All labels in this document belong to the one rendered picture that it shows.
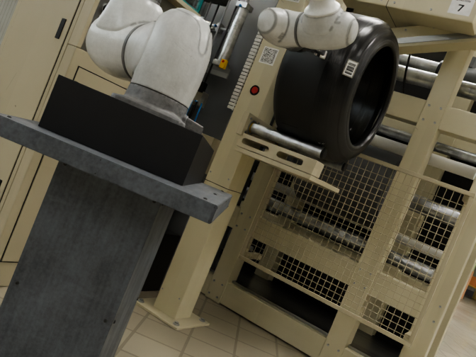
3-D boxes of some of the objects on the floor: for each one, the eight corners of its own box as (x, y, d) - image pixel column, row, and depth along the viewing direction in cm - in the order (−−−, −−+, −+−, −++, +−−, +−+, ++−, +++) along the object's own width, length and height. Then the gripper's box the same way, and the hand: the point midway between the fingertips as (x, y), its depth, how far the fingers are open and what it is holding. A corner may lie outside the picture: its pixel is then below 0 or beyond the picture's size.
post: (151, 307, 234) (369, -225, 227) (168, 306, 246) (377, -200, 239) (173, 321, 228) (398, -225, 221) (190, 319, 240) (404, -201, 232)
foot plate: (131, 300, 232) (132, 296, 232) (166, 298, 255) (168, 295, 255) (176, 330, 219) (178, 325, 219) (209, 325, 242) (211, 321, 242)
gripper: (318, 31, 168) (343, 49, 188) (283, 23, 174) (312, 40, 195) (310, 54, 169) (336, 69, 189) (276, 45, 175) (305, 60, 196)
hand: (320, 52), depth 189 cm, fingers closed
